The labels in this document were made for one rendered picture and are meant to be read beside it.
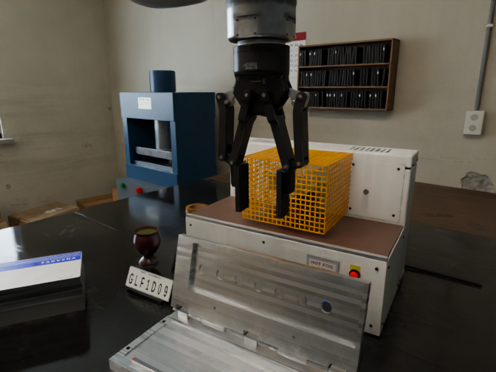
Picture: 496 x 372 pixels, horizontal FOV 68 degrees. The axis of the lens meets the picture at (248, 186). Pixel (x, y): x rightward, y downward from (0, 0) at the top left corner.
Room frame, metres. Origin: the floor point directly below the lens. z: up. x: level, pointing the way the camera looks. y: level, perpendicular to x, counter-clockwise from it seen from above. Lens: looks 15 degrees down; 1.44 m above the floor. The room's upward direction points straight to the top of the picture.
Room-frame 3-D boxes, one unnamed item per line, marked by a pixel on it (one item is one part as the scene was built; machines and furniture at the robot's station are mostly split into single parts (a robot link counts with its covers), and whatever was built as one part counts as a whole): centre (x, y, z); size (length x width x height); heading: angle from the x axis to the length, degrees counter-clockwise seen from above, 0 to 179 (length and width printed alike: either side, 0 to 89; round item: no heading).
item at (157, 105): (2.96, 0.65, 0.79); 0.70 x 0.63 x 1.58; 51
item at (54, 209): (3.33, 1.96, 0.16); 0.50 x 0.38 x 0.32; 151
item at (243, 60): (0.51, -0.02, 1.45); 0.08 x 0.07 x 0.09; 62
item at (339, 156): (0.94, -0.13, 1.19); 0.23 x 0.20 x 0.17; 59
